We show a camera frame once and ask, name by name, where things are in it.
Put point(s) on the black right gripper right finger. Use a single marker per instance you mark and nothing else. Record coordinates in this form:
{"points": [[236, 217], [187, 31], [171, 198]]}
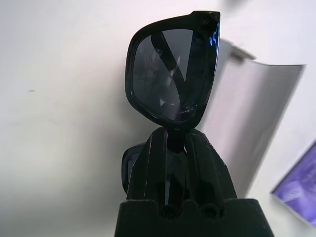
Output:
{"points": [[209, 172]]}

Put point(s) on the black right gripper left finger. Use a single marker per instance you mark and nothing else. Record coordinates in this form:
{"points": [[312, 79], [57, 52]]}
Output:
{"points": [[148, 170]]}

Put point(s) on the grey glasses case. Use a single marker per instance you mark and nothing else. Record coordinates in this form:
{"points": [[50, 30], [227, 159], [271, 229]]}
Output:
{"points": [[247, 111]]}

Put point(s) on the black sunglasses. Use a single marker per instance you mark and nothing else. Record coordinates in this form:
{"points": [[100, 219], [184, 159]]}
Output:
{"points": [[168, 74]]}

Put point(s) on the purple tissue box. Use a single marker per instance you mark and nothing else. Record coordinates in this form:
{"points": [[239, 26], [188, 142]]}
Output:
{"points": [[298, 187]]}

